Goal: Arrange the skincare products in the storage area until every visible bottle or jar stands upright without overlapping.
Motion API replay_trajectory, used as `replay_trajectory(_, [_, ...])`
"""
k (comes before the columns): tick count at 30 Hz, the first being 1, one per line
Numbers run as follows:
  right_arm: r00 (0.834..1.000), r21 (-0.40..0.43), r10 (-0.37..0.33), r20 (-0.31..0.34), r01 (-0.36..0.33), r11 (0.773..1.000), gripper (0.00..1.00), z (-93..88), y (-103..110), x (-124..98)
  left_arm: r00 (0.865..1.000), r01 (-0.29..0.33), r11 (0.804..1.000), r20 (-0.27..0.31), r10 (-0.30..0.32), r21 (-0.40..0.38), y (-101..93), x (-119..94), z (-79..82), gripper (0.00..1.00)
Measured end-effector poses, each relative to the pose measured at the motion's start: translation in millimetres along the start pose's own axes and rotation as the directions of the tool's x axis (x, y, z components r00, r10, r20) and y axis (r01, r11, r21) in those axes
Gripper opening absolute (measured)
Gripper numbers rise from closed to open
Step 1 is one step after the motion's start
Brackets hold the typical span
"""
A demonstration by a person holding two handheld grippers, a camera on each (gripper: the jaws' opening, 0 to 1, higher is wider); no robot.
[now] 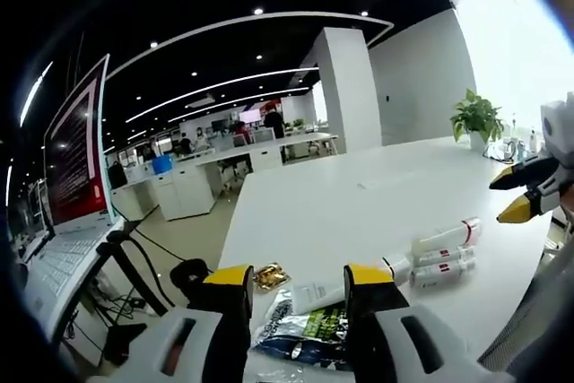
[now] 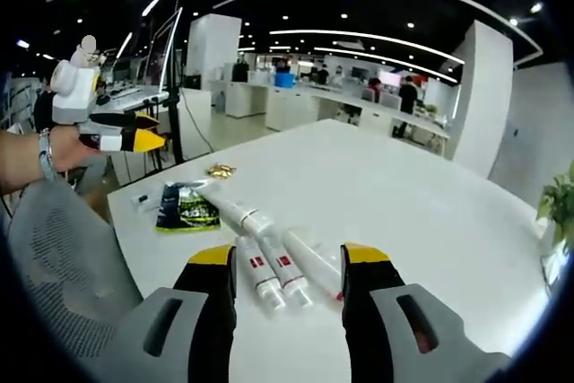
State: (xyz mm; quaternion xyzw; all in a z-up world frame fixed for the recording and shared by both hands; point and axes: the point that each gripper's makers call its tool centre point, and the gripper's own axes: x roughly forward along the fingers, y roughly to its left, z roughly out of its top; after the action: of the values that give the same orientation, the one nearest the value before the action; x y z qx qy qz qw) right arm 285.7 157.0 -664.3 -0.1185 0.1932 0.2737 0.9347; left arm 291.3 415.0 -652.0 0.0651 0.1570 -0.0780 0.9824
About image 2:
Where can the grey mesh office chair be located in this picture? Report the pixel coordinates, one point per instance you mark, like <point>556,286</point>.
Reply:
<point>67,262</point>

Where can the small clear skincare sachet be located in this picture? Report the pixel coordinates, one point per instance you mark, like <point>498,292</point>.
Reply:
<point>144,202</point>

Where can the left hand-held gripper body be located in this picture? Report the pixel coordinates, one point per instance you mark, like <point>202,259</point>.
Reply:
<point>74,91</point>

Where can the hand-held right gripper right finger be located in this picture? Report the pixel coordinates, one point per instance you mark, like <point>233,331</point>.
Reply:
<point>372,333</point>

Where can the black stand pole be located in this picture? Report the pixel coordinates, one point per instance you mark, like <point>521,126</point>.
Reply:
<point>176,123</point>

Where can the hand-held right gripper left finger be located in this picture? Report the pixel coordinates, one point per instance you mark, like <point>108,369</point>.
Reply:
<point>204,324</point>

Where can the red label skincare tube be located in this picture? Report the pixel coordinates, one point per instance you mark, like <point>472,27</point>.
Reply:
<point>260,275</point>
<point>287,271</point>

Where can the green black skincare sachet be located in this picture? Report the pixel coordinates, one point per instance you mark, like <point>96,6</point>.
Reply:
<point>190,210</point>

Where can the gold foil pieces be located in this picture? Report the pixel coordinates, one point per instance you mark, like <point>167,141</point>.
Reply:
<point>221,171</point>

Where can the white skincare tube red end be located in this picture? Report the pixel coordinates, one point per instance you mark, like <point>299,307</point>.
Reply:
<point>311,262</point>

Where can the person's left hand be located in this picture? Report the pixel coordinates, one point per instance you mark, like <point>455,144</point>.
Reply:
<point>72,150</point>

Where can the long white skincare tube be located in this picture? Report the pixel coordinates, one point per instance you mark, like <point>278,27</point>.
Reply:
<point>242,215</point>

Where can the blue storage box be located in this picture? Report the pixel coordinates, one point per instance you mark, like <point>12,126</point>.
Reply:
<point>284,79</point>

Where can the green potted plant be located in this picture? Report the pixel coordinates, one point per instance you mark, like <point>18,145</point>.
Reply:
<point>560,203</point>

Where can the long white office counter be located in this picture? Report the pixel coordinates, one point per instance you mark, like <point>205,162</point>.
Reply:
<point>305,105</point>

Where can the computer monitor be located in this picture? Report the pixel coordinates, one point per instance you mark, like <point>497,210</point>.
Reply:
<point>165,49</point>

